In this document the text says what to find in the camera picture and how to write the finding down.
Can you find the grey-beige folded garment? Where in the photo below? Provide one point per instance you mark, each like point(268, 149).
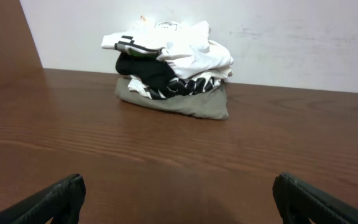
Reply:
point(209, 105)

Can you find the black and white garment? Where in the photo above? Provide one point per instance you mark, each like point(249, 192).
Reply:
point(155, 79)

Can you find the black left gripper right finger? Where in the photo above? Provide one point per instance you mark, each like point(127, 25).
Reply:
point(300, 203)

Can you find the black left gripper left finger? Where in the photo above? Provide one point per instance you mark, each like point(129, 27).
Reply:
point(60, 203)

